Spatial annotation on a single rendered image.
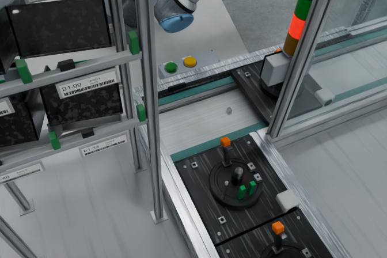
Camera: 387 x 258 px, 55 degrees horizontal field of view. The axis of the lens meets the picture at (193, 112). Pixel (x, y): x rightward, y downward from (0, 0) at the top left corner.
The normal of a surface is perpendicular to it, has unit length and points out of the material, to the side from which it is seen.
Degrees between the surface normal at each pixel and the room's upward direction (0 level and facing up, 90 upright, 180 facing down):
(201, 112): 0
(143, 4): 90
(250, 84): 0
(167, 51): 0
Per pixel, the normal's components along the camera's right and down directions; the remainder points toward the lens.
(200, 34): 0.04, -0.62
